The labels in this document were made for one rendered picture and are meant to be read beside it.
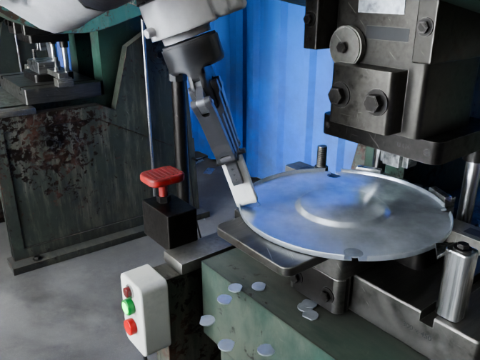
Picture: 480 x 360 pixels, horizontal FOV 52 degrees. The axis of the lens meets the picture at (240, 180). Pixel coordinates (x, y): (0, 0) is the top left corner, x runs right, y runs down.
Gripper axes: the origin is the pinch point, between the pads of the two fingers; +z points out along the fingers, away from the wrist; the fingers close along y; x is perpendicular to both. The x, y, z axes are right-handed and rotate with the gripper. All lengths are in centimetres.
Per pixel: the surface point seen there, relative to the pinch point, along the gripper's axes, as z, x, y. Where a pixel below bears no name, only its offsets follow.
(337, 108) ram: -4.8, 15.5, -3.8
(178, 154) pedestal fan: 14, -32, -80
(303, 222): 6.4, 7.2, 4.7
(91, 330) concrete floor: 60, -79, -67
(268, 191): 4.8, 2.5, -5.6
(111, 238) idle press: 53, -90, -125
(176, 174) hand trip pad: 1.5, -14.1, -17.0
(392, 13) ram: -14.9, 24.9, -1.9
